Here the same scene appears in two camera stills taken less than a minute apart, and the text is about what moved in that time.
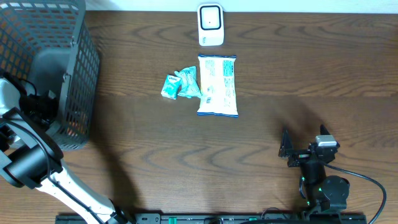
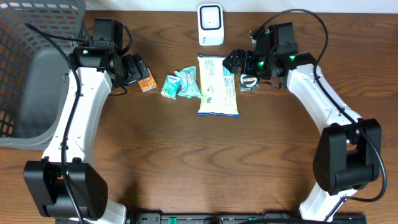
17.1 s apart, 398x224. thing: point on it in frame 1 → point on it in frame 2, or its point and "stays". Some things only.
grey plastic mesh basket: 48,46 stays
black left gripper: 37,104 → 135,69
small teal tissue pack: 171,86 stays
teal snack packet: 189,86 stays
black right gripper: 286,150 → 245,65
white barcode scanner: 210,24 stays
